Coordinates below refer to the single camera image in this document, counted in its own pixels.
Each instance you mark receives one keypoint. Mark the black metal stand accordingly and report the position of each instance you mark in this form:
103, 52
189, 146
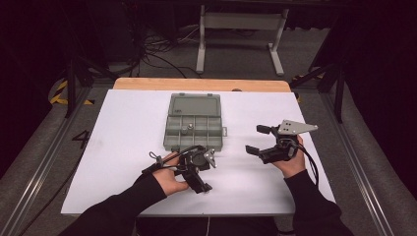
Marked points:
337, 85
70, 85

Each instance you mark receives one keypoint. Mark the silver hex nut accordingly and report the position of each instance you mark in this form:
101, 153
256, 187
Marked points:
189, 126
184, 131

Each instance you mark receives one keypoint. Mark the grey clear compartment box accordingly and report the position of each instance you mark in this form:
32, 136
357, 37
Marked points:
193, 108

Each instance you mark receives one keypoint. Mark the person's left hand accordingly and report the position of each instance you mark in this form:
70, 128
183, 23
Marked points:
168, 180

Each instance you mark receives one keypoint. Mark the person's dark clothed body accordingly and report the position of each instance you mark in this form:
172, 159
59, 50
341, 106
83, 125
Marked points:
203, 226

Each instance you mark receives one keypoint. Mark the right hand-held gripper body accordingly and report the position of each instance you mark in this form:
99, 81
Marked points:
295, 127

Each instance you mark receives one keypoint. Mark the white table board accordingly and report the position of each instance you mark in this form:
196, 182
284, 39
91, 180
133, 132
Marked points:
124, 147

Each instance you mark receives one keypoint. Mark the wooden table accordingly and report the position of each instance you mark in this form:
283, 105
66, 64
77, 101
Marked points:
196, 84

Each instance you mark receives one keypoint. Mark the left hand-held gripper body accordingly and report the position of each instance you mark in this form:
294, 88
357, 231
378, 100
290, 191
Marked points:
193, 159

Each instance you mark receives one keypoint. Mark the yellow black floor tape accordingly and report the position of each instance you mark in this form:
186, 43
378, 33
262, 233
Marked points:
59, 95

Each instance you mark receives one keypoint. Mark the white metal stand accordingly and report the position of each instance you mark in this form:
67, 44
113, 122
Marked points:
242, 21

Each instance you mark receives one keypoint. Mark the person's right hand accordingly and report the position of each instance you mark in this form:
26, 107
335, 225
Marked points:
293, 167

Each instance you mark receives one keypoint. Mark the aluminium floor rail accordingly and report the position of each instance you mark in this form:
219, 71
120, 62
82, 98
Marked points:
36, 183
357, 164

